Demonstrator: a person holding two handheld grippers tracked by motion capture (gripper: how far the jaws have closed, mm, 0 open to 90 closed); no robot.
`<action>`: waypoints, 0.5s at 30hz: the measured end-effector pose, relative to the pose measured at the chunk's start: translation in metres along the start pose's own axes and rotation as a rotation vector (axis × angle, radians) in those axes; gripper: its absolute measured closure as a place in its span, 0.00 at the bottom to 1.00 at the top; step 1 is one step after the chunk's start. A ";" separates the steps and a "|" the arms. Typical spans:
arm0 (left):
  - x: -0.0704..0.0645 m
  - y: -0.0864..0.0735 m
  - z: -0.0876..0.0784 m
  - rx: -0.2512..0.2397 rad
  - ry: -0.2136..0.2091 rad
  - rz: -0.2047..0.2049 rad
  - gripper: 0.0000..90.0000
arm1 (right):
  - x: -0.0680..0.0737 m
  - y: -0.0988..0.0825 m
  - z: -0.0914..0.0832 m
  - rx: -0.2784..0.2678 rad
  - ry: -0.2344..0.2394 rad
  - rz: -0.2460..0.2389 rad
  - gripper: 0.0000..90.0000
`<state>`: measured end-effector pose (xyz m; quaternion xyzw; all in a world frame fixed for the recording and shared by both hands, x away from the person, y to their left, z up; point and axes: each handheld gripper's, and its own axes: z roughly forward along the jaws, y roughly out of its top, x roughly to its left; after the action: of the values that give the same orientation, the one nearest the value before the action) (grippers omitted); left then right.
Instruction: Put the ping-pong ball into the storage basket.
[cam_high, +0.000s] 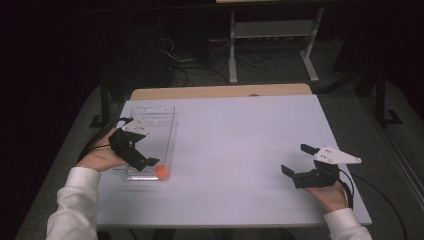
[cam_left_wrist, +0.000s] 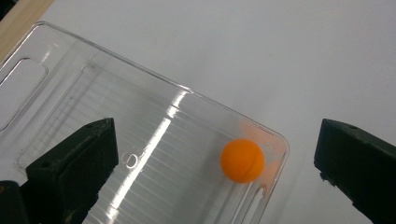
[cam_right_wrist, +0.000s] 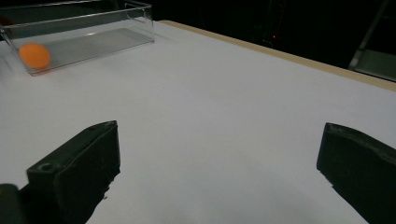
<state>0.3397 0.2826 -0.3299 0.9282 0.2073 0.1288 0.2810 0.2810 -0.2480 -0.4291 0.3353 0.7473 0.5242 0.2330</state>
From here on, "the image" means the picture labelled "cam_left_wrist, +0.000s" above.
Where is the clear plastic tray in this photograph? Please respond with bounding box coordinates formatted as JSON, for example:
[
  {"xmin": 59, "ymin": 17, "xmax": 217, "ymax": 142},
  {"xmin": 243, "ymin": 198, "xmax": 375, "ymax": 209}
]
[{"xmin": 0, "ymin": 21, "xmax": 290, "ymax": 224}]

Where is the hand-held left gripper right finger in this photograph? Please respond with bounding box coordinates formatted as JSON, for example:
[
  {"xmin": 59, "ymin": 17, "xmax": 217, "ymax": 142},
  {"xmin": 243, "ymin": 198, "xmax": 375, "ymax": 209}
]
[{"xmin": 313, "ymin": 118, "xmax": 396, "ymax": 224}]

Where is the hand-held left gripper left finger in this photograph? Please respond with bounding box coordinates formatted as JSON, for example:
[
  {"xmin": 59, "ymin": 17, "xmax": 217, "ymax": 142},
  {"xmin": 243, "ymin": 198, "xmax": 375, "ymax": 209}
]
[{"xmin": 25, "ymin": 118, "xmax": 120, "ymax": 224}]

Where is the orange ball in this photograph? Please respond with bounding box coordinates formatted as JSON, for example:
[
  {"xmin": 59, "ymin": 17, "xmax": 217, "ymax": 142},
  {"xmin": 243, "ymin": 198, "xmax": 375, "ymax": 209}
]
[{"xmin": 219, "ymin": 138, "xmax": 265, "ymax": 185}]

